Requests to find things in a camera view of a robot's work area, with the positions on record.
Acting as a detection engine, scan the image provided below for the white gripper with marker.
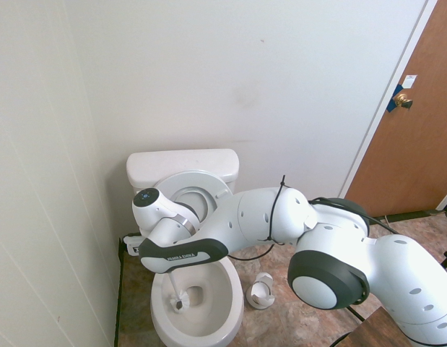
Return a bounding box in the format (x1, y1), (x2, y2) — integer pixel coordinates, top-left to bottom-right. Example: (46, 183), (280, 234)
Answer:
(122, 234), (147, 256)

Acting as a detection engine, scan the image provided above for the white toilet brush grey handle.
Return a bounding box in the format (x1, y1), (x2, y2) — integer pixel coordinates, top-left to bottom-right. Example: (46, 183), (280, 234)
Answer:
(167, 271), (192, 312)

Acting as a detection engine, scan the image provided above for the white toilet seat lid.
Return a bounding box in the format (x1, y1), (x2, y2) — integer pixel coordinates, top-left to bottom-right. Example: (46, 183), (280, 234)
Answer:
(170, 187), (210, 220)

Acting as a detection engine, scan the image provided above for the white toilet tank lid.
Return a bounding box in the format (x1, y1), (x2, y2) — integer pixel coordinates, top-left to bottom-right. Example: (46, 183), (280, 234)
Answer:
(126, 148), (241, 187)

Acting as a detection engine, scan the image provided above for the white ceramic toilet bowl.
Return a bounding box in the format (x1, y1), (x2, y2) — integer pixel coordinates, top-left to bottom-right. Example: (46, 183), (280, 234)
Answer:
(149, 257), (245, 347)

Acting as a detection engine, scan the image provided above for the white toilet brush holder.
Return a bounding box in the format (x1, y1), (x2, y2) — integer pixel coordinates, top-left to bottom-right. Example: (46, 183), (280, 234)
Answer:
(246, 272), (276, 310)

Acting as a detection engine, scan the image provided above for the dark wooden table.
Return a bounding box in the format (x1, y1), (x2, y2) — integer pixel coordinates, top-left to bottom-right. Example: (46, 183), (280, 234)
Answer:
(348, 306), (403, 347)

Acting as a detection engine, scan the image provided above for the blue tape strip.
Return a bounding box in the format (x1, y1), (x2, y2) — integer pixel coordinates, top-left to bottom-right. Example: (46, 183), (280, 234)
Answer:
(386, 83), (407, 113)

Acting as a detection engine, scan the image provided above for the brown wooden door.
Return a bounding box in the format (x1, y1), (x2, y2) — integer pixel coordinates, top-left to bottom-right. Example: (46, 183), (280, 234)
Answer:
(344, 0), (447, 218)

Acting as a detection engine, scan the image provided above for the brass door knob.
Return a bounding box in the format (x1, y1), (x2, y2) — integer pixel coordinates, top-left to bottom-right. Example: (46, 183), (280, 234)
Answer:
(394, 92), (415, 110)

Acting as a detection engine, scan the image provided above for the white toilet seat ring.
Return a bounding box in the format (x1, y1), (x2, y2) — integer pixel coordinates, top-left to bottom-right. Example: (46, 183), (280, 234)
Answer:
(155, 170), (234, 222)

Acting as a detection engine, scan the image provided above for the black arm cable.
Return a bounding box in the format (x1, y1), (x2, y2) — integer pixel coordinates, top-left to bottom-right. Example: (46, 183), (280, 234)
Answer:
(225, 197), (402, 262)

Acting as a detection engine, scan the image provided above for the white door frame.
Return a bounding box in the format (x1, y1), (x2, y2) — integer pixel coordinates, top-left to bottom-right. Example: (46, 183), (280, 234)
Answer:
(337, 0), (441, 199)

